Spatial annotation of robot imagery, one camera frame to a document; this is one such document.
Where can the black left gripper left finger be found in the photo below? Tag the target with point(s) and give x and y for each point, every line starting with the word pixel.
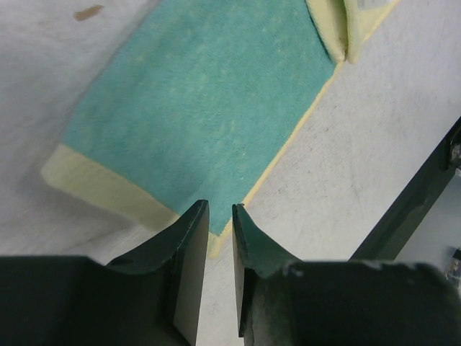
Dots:
pixel 163 280

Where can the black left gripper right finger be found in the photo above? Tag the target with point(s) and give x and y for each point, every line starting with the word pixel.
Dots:
pixel 268 282

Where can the yellow teal towel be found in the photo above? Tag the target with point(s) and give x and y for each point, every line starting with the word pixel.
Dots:
pixel 200 103

